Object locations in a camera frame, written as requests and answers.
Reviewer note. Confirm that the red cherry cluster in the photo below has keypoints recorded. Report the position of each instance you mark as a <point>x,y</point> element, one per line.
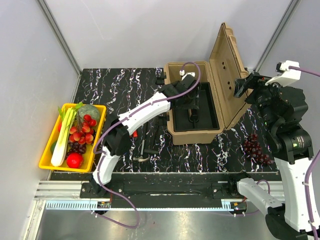
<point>83,132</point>

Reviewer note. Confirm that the green white leek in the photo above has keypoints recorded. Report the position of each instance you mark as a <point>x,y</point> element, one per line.
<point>68,117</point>

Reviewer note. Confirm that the purple grapes in bin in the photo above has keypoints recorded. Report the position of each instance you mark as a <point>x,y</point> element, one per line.
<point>75,147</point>

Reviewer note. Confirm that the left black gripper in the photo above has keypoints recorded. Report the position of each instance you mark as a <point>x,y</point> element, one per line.
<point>194,104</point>

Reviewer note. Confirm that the black tool box tray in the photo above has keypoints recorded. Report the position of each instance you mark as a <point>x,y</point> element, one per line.
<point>203,118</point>

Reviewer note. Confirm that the dark purple grape bunch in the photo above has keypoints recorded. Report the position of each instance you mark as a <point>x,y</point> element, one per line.
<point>253,149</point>

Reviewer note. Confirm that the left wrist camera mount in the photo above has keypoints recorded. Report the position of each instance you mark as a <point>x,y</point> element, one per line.
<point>183,74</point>

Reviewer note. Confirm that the black hex key set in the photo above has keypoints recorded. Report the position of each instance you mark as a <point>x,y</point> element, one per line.
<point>151,150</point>

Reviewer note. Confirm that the red handled pliers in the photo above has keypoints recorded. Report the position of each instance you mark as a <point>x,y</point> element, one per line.
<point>135,134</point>

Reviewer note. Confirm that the steel claw hammer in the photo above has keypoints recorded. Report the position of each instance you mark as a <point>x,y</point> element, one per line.
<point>142,158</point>

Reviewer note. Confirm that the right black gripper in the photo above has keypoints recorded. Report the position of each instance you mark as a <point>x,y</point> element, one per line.
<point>258,84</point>

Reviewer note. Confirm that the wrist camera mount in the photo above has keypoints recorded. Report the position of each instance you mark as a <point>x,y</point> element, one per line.
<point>287,75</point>
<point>183,74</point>

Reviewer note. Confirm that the green lime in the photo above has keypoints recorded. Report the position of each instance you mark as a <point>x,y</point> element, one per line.
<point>52,147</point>

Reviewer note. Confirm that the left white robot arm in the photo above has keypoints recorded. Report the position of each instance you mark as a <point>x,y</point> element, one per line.
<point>115,141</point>

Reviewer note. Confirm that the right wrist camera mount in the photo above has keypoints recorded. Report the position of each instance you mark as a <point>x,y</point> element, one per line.
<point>287,75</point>

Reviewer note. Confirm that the green melon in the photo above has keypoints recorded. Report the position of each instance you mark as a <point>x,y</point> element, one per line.
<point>91,110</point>

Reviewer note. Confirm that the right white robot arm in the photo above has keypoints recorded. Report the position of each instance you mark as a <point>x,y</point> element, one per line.
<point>282,107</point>

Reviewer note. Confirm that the tan plastic tool box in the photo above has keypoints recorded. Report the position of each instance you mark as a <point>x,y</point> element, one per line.
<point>221,70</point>

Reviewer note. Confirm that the black marble pattern mat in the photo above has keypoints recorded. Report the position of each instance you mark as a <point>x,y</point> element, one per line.
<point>122,89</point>

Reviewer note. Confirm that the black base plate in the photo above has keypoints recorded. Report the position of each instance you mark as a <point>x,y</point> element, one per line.
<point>155,191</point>

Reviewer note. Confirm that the red apple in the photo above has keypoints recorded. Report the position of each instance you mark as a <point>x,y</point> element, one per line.
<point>74,160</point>

